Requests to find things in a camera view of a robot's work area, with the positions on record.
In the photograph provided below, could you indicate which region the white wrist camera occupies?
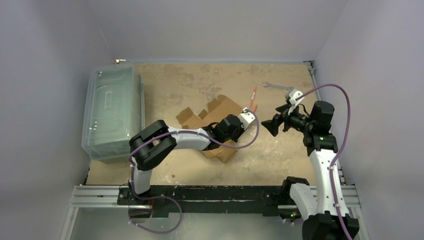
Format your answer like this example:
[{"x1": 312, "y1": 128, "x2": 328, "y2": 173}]
[
  {"x1": 237, "y1": 107, "x2": 256, "y2": 130},
  {"x1": 285, "y1": 88, "x2": 304, "y2": 116}
]

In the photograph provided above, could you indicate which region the brown cardboard box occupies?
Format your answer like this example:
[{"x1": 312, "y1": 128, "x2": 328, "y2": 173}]
[{"x1": 176, "y1": 94, "x2": 242, "y2": 164}]

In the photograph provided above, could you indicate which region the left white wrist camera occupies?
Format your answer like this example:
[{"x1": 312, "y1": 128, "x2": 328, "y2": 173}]
[{"x1": 237, "y1": 107, "x2": 256, "y2": 130}]

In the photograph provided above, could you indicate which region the clear plastic storage bin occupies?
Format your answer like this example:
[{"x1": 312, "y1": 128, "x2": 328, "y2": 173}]
[{"x1": 81, "y1": 63, "x2": 145, "y2": 161}]

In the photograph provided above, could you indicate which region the silver open-end wrench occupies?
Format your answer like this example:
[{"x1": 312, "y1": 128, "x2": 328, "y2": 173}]
[{"x1": 262, "y1": 81, "x2": 294, "y2": 92}]

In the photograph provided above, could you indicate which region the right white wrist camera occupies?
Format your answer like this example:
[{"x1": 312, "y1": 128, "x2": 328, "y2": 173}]
[{"x1": 285, "y1": 88, "x2": 304, "y2": 116}]

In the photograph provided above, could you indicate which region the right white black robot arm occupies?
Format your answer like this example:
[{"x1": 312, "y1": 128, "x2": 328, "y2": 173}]
[{"x1": 261, "y1": 100, "x2": 360, "y2": 240}]

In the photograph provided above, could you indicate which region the aluminium frame rail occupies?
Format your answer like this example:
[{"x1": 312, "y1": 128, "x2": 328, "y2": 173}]
[{"x1": 59, "y1": 183, "x2": 370, "y2": 240}]

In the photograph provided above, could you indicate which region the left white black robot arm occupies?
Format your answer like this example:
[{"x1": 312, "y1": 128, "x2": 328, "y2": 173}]
[{"x1": 128, "y1": 111, "x2": 256, "y2": 205}]

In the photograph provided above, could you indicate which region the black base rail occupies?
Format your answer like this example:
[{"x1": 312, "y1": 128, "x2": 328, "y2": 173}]
[{"x1": 117, "y1": 185, "x2": 301, "y2": 221}]

